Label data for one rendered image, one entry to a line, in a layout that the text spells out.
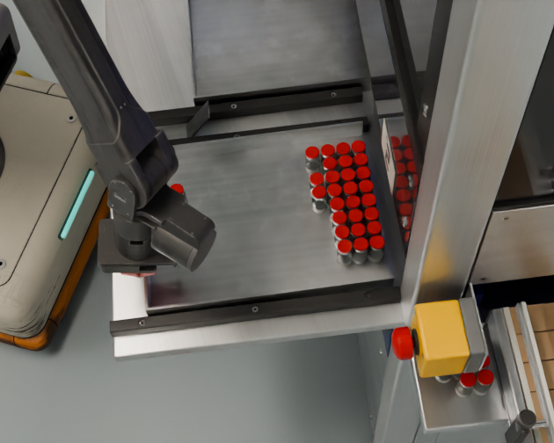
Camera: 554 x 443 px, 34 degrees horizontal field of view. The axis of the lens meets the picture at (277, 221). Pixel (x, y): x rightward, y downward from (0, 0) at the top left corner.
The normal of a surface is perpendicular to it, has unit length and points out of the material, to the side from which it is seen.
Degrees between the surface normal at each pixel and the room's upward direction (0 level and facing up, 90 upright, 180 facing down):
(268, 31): 0
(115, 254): 9
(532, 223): 90
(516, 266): 90
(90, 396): 0
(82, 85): 73
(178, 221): 20
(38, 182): 0
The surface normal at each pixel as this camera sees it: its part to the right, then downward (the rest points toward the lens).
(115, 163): -0.44, 0.63
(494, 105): 0.11, 0.88
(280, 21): -0.05, -0.47
